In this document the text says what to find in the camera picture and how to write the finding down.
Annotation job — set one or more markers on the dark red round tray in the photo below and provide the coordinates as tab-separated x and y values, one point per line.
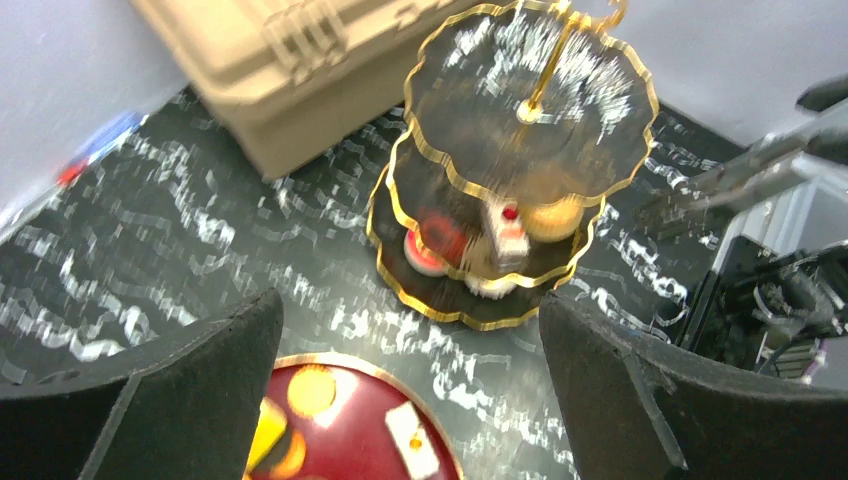
350	439

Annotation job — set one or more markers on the three-tier glass cake stand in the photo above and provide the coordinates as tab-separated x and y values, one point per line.
531	102

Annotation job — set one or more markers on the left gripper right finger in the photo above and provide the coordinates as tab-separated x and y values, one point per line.
635	407

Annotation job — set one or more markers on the small decorated white cake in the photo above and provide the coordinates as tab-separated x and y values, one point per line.
412	441

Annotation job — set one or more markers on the white frosted donut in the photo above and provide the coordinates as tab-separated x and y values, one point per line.
481	278

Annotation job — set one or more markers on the tan plastic toolbox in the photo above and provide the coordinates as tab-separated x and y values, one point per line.
290	79

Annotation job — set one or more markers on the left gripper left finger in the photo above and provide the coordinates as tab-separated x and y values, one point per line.
182	406

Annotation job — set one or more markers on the yellow cake slice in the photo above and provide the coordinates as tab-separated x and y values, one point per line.
270	430

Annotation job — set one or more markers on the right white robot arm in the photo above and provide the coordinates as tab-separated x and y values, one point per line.
774	300

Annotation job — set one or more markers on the red sprinkled donut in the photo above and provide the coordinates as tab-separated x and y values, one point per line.
436	246

